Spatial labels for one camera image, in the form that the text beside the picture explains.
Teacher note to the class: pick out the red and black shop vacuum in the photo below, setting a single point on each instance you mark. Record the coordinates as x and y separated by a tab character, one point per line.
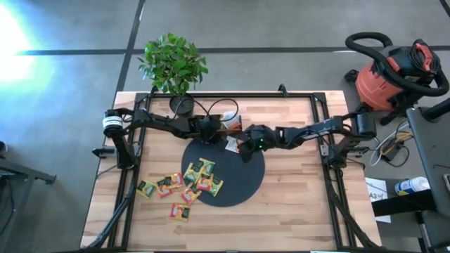
372	88

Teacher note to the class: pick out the black desk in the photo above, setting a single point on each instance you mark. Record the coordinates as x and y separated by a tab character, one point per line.
432	151

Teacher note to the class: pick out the white Tazo tea packet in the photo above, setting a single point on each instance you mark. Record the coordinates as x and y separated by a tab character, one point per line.
230	118
232	144

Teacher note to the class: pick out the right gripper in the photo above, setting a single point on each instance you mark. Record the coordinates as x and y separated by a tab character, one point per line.
260	137

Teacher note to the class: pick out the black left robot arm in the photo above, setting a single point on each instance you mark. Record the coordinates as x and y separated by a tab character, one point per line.
158	123

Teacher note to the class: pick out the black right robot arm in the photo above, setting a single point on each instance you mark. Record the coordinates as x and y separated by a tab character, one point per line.
316	131

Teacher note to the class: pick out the mango orange tea bag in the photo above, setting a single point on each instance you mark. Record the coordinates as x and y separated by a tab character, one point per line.
190	194
175	180
180	212
164	188
204	183

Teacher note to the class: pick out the black power strip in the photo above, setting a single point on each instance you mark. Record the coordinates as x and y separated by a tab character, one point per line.
391	152

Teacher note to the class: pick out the lemon lime green tea bag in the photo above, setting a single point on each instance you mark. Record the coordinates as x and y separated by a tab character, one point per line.
146	189
193	173
215	186
208	166

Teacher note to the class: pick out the green plant in black pot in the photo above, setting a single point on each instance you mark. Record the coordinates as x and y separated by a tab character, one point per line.
175	63

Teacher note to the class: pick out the white paper sheet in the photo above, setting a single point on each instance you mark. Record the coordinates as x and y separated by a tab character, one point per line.
381	186

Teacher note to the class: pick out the round dark woven placemat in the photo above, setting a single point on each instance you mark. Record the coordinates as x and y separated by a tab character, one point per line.
239	182

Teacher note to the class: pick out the black frame clamp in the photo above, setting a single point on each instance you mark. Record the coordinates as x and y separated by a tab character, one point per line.
282	89

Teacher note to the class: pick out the black metal cart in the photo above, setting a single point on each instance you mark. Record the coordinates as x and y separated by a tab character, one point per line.
21	171

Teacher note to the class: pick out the black aluminium table frame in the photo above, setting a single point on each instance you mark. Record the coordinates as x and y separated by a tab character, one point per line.
204	95

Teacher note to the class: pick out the white and blue spray can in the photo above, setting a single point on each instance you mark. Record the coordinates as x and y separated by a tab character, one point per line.
413	185

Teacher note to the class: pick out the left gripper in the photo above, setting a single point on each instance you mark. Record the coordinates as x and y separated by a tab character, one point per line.
207	128

